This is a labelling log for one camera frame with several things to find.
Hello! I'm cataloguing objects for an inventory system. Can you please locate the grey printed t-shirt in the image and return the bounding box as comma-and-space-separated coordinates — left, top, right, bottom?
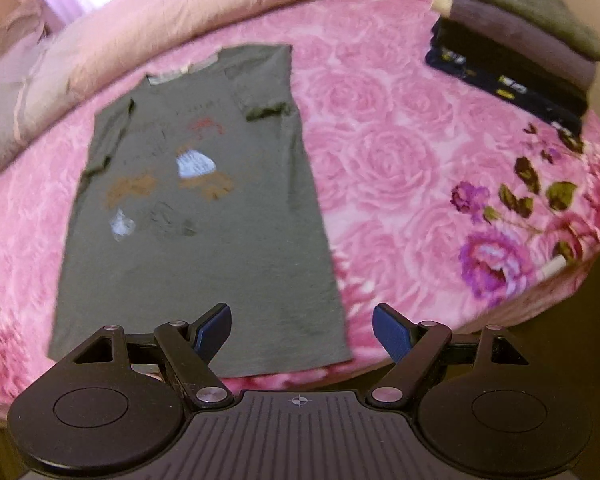
47, 44, 351, 377

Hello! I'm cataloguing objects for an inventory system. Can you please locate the pink rose bed blanket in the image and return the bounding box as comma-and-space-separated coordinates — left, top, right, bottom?
0, 0, 600, 417

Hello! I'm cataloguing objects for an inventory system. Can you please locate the folded navy patterned garment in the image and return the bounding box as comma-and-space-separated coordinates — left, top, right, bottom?
425, 48, 583, 136

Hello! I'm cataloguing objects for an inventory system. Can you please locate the folded black garment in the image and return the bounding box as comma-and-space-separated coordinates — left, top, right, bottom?
431, 18, 588, 116

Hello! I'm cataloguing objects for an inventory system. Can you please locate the pink and grey duvet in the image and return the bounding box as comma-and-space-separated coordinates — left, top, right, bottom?
0, 0, 299, 172

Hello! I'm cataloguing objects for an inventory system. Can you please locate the folded purple garment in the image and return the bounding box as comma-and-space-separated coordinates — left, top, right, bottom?
449, 0, 596, 91

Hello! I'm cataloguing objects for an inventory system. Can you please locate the folded grey-green garment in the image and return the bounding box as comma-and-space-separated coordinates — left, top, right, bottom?
477, 0, 600, 62

